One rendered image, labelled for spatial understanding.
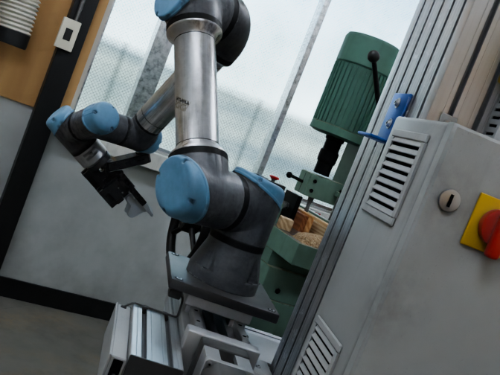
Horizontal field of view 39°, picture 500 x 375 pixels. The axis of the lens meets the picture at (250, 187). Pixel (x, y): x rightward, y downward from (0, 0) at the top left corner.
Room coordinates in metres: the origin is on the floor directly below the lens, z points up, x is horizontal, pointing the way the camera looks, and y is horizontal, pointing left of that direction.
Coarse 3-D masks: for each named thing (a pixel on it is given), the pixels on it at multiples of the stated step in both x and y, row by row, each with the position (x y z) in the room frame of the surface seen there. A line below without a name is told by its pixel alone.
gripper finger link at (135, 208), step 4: (128, 196) 1.79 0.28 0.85; (128, 200) 1.79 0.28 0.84; (132, 200) 1.80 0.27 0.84; (132, 204) 1.80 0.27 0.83; (136, 204) 1.80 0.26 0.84; (140, 204) 1.80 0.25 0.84; (148, 204) 1.81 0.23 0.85; (132, 208) 1.80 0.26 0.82; (136, 208) 1.80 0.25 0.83; (140, 208) 1.81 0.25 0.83; (144, 208) 1.81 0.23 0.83; (148, 208) 1.81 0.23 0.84; (152, 208) 1.84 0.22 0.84; (128, 212) 1.80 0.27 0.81; (132, 212) 1.80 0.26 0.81; (136, 212) 1.81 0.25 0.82; (140, 212) 1.81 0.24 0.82; (148, 212) 1.82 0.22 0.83; (152, 212) 1.83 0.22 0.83; (132, 216) 1.80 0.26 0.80; (152, 216) 1.84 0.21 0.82
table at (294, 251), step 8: (272, 232) 1.94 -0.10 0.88; (280, 232) 1.90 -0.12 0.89; (288, 232) 1.92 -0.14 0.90; (296, 232) 1.99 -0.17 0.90; (272, 240) 1.92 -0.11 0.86; (280, 240) 1.89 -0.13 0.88; (288, 240) 1.85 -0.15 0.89; (296, 240) 1.82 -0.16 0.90; (272, 248) 1.91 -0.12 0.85; (280, 248) 1.87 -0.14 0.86; (288, 248) 1.83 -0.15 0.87; (296, 248) 1.80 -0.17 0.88; (304, 248) 1.80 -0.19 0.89; (312, 248) 1.81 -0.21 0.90; (288, 256) 1.82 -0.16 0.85; (296, 256) 1.80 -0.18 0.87; (304, 256) 1.81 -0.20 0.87; (312, 256) 1.82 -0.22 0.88; (296, 264) 1.80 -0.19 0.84; (304, 264) 1.81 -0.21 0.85
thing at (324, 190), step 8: (304, 176) 2.13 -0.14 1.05; (312, 176) 2.11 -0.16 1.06; (320, 176) 2.12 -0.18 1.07; (296, 184) 2.16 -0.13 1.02; (304, 184) 2.12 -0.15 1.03; (312, 184) 2.11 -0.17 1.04; (320, 184) 2.12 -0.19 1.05; (328, 184) 2.13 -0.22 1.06; (336, 184) 2.14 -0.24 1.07; (304, 192) 2.10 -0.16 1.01; (312, 192) 2.11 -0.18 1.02; (320, 192) 2.12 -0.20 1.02; (328, 192) 2.13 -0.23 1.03; (312, 200) 2.15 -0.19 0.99; (320, 200) 2.13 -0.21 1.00; (328, 200) 2.14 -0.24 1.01
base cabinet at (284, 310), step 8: (280, 304) 1.92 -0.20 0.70; (288, 304) 1.93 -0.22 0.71; (280, 312) 1.92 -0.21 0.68; (288, 312) 1.93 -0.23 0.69; (256, 320) 1.90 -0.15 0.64; (264, 320) 1.91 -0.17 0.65; (280, 320) 1.93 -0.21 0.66; (288, 320) 1.94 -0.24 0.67; (256, 328) 1.90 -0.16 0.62; (264, 328) 1.91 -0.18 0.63; (272, 328) 1.92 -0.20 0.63; (280, 328) 1.93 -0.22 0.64; (280, 336) 1.93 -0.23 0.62
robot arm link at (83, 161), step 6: (96, 144) 1.73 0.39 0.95; (102, 144) 1.76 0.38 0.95; (90, 150) 1.72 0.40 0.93; (96, 150) 1.73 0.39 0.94; (102, 150) 1.74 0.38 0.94; (78, 156) 1.72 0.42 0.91; (84, 156) 1.72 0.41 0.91; (90, 156) 1.73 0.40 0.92; (96, 156) 1.73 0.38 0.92; (102, 156) 1.74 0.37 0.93; (84, 162) 1.73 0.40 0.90; (90, 162) 1.73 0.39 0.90; (96, 162) 1.74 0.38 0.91
